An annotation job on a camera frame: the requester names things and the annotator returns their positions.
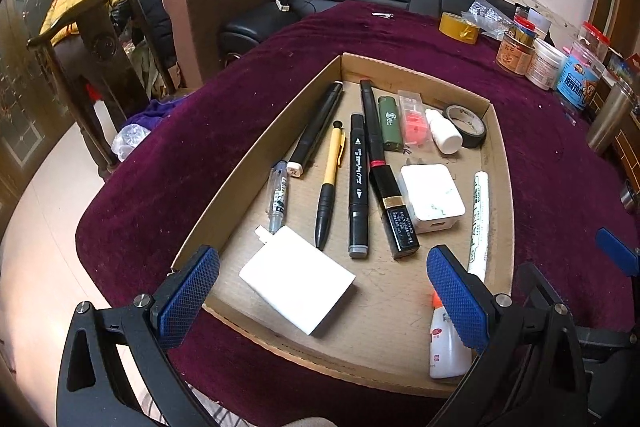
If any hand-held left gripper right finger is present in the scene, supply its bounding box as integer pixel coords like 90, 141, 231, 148
426, 244, 587, 427

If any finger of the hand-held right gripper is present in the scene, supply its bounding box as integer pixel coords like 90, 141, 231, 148
595, 228, 640, 279
516, 262, 576, 328

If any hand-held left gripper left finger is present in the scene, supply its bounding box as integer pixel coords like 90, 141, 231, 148
55, 244, 222, 427

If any white glue bottle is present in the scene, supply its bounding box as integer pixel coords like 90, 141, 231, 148
429, 292, 473, 380

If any shallow cardboard box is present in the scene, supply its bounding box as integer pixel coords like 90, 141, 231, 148
170, 53, 516, 398

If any white paint marker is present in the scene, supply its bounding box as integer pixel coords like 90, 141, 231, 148
467, 171, 490, 283

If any square white charger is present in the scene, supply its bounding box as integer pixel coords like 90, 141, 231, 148
400, 163, 467, 235

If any black and gold lipstick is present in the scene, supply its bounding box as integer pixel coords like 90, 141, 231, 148
369, 166, 420, 260

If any large white charger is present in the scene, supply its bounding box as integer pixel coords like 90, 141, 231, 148
238, 225, 357, 337

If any clear pen with blue cap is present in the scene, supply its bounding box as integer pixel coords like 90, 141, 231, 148
267, 160, 291, 235

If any black marker with grey caps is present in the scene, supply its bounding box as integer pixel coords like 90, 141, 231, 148
347, 113, 371, 259

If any black tape roll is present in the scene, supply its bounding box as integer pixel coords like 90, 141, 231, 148
442, 104, 487, 149

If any white dropper bottle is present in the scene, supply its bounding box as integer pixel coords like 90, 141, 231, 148
424, 108, 463, 155

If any yellow and black pen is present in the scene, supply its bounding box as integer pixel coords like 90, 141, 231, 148
315, 120, 347, 252

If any clear packet with red contents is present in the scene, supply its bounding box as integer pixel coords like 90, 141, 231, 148
397, 91, 435, 154

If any green lighter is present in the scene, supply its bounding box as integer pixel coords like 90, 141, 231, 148
378, 95, 403, 152

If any black marker with red ends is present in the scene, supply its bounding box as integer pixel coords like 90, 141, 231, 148
359, 79, 388, 172

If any black marker with white end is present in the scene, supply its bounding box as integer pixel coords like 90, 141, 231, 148
286, 81, 344, 178

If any round metal part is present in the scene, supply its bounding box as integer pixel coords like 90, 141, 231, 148
619, 179, 640, 212

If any steel tumbler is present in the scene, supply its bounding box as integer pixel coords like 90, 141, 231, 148
585, 84, 636, 156

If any purple velvet tablecloth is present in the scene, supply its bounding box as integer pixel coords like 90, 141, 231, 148
75, 1, 640, 427

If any clear plastic bag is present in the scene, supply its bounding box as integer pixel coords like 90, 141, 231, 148
461, 0, 516, 40
111, 123, 151, 162

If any blue label clear jar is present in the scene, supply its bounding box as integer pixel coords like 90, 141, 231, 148
556, 47, 603, 110

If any colourful printed box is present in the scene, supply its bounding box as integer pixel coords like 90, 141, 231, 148
605, 54, 640, 88

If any purple cloth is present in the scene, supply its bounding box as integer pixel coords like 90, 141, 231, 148
122, 96, 186, 132

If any white plastic jar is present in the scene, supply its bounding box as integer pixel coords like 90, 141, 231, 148
525, 39, 570, 92

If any red lid clear jar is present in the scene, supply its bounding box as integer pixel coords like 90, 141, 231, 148
577, 21, 612, 58

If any orange label jar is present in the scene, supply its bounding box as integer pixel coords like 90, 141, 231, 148
495, 32, 536, 78

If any gold foil jar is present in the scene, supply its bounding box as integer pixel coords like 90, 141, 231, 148
512, 17, 538, 42

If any brown wooden wardrobe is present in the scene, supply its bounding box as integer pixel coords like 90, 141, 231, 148
0, 0, 131, 208

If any yellow tape roll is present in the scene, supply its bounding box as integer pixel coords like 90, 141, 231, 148
439, 12, 481, 45

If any dark wooden chair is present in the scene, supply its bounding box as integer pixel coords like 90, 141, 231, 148
26, 0, 181, 182

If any brown armchair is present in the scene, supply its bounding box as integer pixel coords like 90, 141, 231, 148
161, 0, 288, 90

